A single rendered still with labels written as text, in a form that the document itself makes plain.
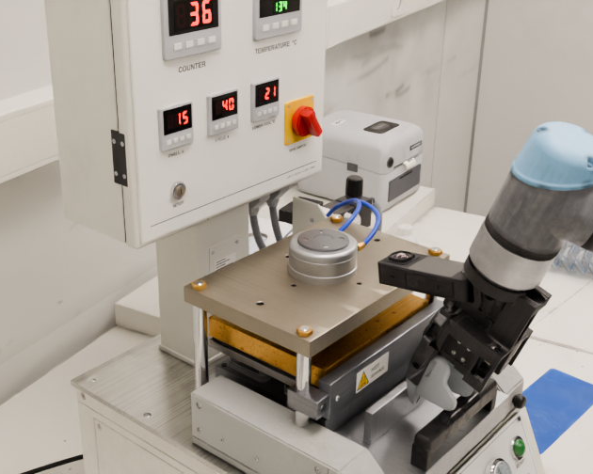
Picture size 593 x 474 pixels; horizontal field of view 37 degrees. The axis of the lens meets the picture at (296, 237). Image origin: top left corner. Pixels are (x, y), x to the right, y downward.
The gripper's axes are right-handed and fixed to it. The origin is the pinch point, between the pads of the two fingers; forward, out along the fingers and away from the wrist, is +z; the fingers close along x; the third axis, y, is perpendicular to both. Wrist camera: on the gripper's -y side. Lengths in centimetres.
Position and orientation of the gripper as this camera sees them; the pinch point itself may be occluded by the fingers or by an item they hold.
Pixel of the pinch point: (412, 389)
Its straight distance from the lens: 101.5
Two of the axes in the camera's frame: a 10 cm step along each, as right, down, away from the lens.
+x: 6.4, -3.1, 7.1
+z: -2.8, 7.6, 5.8
